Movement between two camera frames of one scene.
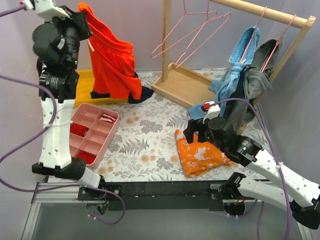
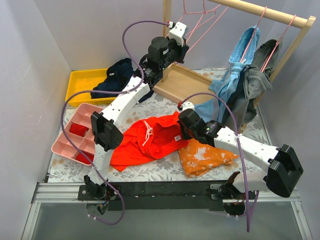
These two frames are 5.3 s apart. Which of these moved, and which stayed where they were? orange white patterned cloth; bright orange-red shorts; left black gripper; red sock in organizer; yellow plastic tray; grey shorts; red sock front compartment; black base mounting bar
Moved: left black gripper; bright orange-red shorts
Stayed: yellow plastic tray; grey shorts; orange white patterned cloth; black base mounting bar; red sock front compartment; red sock in organizer
